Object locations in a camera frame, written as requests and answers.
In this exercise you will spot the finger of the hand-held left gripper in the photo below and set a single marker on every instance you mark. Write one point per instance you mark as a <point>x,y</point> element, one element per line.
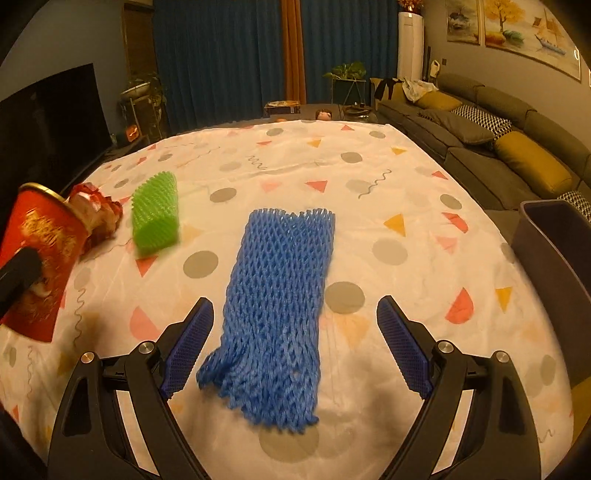
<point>18,277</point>

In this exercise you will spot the green foam net sleeve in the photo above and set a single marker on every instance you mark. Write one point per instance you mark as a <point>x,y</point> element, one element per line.
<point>154,212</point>

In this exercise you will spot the white cloth on sofa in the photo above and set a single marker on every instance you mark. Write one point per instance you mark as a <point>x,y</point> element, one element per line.
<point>418,90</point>

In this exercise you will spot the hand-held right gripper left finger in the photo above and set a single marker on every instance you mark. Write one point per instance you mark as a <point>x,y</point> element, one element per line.
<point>187,346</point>

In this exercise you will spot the patterned white tablecloth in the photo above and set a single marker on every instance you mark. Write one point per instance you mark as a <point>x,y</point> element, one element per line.
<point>295,166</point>

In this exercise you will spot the dark tv stand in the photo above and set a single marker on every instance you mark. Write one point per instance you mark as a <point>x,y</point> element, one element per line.
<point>134,147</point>

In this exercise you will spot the red paper can gold rim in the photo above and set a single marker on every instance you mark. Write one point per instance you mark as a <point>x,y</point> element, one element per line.
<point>46,226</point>

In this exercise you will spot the large yellow cushion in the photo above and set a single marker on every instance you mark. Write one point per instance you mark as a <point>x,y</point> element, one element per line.
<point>531,161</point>

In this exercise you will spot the wide tree and ship painting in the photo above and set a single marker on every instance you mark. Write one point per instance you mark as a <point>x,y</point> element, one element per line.
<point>531,34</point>

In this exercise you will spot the crumpled red foil wrapper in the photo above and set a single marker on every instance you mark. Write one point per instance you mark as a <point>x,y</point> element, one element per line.
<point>99,212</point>

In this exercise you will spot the dark round tray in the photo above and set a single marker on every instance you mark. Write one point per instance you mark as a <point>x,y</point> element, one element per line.
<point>358,110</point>

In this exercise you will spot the red gold flower decoration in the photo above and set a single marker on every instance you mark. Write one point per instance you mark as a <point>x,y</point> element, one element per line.
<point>411,5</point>

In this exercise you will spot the grey plastic bin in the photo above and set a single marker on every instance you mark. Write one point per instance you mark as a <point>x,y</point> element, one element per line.
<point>554,258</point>

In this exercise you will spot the small landscape painting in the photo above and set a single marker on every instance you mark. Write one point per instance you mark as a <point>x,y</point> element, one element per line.
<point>461,21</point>

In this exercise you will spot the blue foam net sleeve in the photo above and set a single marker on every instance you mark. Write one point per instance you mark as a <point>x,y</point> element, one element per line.
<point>277,286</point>

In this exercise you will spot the grey sectional sofa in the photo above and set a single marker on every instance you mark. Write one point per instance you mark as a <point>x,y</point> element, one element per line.
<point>466,157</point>

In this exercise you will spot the white standing air conditioner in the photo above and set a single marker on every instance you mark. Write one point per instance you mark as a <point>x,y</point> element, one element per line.
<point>410,46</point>

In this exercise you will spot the potted plant on green stand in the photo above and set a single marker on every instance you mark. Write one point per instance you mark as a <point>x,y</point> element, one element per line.
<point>346,81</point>

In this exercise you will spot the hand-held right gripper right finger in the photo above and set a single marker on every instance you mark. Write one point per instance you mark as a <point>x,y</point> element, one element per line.
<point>404,346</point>

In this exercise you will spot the small yellow cushion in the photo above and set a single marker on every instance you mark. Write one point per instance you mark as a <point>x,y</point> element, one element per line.
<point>438,100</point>

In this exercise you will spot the small pink figurine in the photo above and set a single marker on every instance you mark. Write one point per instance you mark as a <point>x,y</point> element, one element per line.
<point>323,114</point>

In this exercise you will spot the orange curtain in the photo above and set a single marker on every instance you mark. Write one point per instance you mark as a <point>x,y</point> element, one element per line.
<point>293,50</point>

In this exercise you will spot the blue curtain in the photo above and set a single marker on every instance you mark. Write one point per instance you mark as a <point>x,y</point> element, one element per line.
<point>351,41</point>
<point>217,64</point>

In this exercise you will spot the grey cushion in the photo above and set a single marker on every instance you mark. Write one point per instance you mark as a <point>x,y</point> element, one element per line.
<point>455,127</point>

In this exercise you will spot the black television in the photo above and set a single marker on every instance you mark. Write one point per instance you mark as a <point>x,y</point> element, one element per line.
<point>46,124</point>

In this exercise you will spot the striped black white cushion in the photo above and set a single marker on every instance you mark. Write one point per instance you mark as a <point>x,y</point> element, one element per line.
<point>577,201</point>
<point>485,120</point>

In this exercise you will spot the orange glowing lamp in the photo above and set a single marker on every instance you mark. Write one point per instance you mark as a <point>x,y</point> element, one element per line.
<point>131,133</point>

